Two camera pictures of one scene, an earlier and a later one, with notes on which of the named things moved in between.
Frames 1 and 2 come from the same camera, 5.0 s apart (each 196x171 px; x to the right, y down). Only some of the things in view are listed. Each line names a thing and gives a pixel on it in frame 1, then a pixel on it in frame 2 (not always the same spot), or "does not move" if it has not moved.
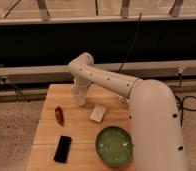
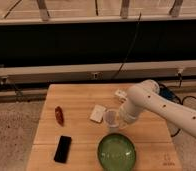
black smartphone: (62, 149) does not move
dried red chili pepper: (59, 115) does not move
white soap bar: (97, 113) does not move
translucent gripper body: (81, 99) → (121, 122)
